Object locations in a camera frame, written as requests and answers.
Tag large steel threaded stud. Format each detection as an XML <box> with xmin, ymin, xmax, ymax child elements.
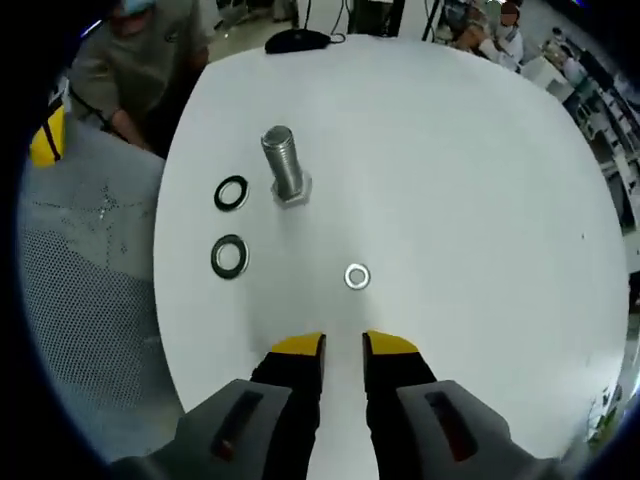
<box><xmin>260</xmin><ymin>125</ymin><xmax>315</xmax><ymax>209</ymax></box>

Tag black computer mouse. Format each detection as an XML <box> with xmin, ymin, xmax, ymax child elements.
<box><xmin>264</xmin><ymin>28</ymin><xmax>332</xmax><ymax>56</ymax></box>

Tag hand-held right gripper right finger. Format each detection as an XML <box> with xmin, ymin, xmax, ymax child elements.
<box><xmin>361</xmin><ymin>329</ymin><xmax>559</xmax><ymax>480</ymax></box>

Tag large black washer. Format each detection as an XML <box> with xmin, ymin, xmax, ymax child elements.
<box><xmin>209</xmin><ymin>233</ymin><xmax>250</xmax><ymax>281</ymax></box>
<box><xmin>213</xmin><ymin>174</ymin><xmax>250</xmax><ymax>212</ymax></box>

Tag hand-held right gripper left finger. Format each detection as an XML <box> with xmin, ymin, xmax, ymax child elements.
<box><xmin>107</xmin><ymin>330</ymin><xmax>329</xmax><ymax>480</ymax></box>

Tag small silver washer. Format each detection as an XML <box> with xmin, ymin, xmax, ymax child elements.
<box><xmin>343</xmin><ymin>262</ymin><xmax>373</xmax><ymax>290</ymax></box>

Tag grey mesh chair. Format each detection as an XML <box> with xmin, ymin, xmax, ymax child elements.
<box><xmin>18</xmin><ymin>117</ymin><xmax>187</xmax><ymax>454</ymax></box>

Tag black mouse cable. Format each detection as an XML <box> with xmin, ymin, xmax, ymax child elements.
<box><xmin>319</xmin><ymin>0</ymin><xmax>348</xmax><ymax>46</ymax></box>

